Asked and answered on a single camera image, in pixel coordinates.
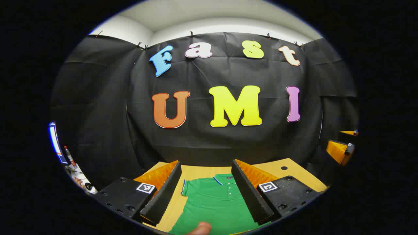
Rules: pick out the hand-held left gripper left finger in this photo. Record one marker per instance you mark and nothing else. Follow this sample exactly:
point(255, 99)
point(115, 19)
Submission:
point(163, 195)

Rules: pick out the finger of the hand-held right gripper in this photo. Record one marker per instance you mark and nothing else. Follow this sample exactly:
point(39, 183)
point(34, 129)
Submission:
point(346, 135)
point(348, 149)

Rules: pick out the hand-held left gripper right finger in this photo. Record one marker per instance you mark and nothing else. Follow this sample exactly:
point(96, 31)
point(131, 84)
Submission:
point(249, 195)

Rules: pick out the green T-shirt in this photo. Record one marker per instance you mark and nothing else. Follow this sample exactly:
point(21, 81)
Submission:
point(212, 205)

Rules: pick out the black backdrop cloth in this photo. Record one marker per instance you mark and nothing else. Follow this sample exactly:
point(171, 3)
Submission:
point(196, 140)

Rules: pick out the black round desk object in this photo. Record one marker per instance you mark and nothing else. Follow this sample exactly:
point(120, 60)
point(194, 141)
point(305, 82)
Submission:
point(90, 187)

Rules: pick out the white side desk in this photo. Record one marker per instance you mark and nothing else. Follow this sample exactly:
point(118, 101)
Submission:
point(85, 178)

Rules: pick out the small bottle with red label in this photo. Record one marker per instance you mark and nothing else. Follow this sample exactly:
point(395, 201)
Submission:
point(69, 156)

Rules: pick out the blue-edged monitor screen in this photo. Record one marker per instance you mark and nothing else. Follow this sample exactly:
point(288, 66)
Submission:
point(56, 147)

